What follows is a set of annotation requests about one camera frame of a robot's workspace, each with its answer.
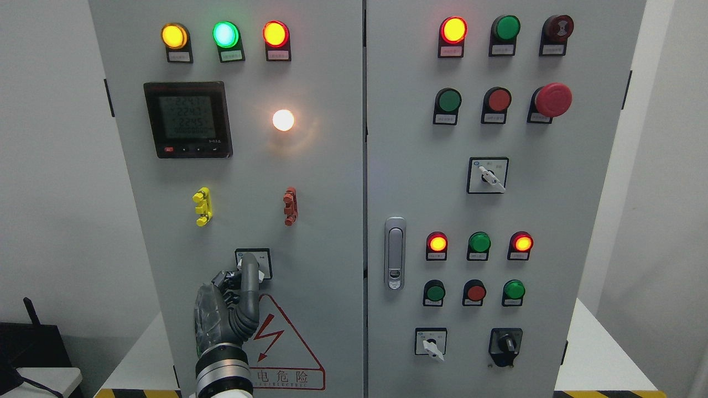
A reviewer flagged white rotary switch door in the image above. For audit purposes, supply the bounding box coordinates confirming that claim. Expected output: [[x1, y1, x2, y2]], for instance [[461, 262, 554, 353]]
[[235, 248, 272, 283]]

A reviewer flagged black rotary knob switch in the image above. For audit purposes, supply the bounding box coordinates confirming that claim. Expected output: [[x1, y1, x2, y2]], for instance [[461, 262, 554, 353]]
[[488, 328, 523, 367]]

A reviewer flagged grey cabinet left door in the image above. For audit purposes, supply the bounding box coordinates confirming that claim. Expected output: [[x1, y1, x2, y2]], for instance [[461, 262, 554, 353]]
[[89, 1, 364, 397]]

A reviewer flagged green push button top row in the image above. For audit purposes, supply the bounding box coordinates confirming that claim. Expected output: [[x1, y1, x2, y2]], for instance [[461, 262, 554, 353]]
[[488, 14, 521, 56]]

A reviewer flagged green indicator lower middle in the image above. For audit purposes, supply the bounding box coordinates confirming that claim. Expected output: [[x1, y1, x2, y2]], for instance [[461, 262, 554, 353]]
[[467, 232, 491, 261]]

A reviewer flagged black device with antenna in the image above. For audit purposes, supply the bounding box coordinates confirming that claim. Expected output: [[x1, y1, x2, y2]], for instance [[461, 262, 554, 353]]
[[1, 297, 72, 397]]

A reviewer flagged red lit indicator lower right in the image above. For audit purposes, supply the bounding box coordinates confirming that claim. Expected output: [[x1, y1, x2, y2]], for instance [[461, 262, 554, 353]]
[[507, 231, 534, 260]]

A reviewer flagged small clear bulb light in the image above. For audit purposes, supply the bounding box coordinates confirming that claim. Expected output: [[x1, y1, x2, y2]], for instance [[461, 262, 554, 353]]
[[272, 109, 294, 132]]

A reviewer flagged green push button second row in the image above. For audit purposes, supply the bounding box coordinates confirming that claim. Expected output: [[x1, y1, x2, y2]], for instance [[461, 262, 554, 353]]
[[433, 87, 462, 125]]

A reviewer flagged green indicator light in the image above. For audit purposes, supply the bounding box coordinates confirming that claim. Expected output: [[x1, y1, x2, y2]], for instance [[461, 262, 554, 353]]
[[212, 20, 245, 63]]

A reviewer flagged yellow terminal clip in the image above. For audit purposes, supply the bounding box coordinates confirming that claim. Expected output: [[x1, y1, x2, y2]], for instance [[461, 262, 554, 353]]
[[192, 186, 213, 227]]

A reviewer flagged black digital power meter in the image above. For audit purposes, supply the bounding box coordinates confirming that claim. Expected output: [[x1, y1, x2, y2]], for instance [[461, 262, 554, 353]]
[[143, 81, 233, 159]]

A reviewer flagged red indicator light top left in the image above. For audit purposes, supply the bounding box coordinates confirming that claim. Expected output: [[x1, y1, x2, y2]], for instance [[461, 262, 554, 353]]
[[262, 20, 291, 61]]

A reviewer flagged red push button lower middle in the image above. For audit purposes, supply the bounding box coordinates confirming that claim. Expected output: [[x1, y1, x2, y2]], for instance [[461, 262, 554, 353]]
[[462, 279, 487, 307]]

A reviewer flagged red emergency stop button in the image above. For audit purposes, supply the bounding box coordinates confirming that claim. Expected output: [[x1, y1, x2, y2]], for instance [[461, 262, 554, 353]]
[[527, 82, 573, 124]]

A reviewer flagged green push button lower left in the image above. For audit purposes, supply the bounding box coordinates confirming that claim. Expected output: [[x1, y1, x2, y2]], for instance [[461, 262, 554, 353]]
[[423, 280, 446, 307]]

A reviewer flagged white rotary switch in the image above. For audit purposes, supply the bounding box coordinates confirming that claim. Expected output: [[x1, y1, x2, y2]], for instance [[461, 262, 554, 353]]
[[467, 156, 509, 194], [414, 327, 447, 362]]

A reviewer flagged white rotary switch bottom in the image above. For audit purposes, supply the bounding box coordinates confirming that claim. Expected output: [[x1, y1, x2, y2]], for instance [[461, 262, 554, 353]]
[[414, 327, 447, 362]]

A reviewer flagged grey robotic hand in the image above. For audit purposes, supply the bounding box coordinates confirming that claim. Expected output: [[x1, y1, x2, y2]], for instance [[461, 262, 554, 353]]
[[194, 253, 260, 356]]

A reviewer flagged red lit indicator lower left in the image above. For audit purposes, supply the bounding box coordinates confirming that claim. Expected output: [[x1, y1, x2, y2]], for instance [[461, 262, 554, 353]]
[[425, 231, 448, 260]]

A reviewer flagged white rotary switch upper right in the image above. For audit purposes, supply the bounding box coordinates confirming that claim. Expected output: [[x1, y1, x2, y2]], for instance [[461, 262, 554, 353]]
[[467, 156, 509, 194]]

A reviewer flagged red terminal clip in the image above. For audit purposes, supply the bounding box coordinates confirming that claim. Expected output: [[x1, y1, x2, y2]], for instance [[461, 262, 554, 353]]
[[283, 186, 298, 227]]

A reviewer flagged red push button second row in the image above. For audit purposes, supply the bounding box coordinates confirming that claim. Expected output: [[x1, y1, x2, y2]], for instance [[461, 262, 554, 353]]
[[481, 86, 512, 124]]

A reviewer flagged green push button lower right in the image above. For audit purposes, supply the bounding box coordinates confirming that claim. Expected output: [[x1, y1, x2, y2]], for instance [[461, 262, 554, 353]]
[[502, 279, 526, 307]]

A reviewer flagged dark red buzzer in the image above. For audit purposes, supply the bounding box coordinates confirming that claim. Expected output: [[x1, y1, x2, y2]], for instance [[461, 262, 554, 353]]
[[539, 15, 574, 56]]

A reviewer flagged red indicator light right door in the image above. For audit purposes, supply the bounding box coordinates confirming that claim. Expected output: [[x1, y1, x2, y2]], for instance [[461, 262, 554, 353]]
[[438, 15, 467, 59]]

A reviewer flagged grey cabinet right door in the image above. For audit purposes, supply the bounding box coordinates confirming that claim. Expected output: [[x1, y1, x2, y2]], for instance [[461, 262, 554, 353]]
[[366, 1, 645, 397]]

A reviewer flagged red electric hazard warning sticker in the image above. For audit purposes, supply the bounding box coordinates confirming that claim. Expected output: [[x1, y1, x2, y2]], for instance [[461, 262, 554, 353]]
[[244, 294, 326, 391]]

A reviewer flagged grey cabinet door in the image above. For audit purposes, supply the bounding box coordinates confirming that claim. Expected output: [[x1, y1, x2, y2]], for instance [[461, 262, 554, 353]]
[[89, 1, 364, 397], [366, 1, 645, 397]]

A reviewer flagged yellow indicator light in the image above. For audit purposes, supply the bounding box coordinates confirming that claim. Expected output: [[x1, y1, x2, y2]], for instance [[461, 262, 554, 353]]
[[161, 23, 193, 64]]

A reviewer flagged white box bottom left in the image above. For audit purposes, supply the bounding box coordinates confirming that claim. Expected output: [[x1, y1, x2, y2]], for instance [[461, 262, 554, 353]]
[[2, 368, 84, 397]]

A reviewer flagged silver door lock handle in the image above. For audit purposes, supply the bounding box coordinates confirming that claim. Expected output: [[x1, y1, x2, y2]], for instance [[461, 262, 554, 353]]
[[384, 217, 407, 290]]

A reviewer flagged red lit indicator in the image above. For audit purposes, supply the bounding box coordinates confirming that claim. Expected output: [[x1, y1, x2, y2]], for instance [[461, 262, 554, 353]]
[[425, 231, 448, 260], [507, 231, 534, 260]]

